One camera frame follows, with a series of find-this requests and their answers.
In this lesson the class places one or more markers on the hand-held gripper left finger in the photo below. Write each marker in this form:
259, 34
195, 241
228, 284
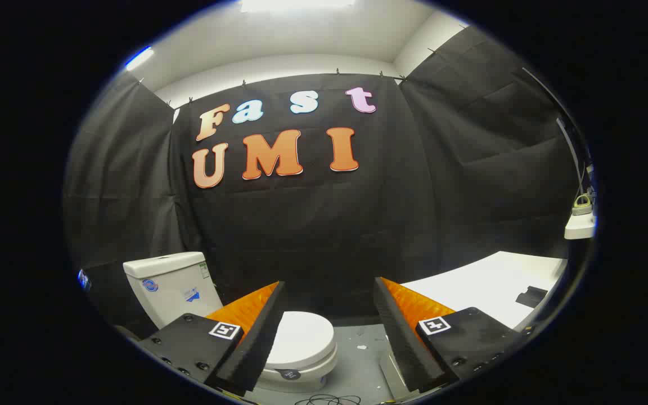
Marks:
259, 337

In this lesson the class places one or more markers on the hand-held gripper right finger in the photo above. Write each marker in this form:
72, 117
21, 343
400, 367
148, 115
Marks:
400, 337

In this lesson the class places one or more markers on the white toilet lid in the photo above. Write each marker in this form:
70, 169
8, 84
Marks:
301, 337

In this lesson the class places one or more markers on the white toilet with tank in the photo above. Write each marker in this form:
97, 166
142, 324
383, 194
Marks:
172, 287

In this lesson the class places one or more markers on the white drawer cabinet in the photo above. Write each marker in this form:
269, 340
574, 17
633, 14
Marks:
487, 287

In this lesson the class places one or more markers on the black backdrop cloth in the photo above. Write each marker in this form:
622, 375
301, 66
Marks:
313, 225

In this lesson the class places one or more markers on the small green grey object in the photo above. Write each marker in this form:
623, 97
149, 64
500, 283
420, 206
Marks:
582, 203

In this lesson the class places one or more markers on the ceiling light panel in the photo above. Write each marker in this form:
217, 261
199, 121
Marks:
139, 58

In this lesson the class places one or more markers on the white wall shelf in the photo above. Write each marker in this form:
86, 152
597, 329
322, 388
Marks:
580, 226

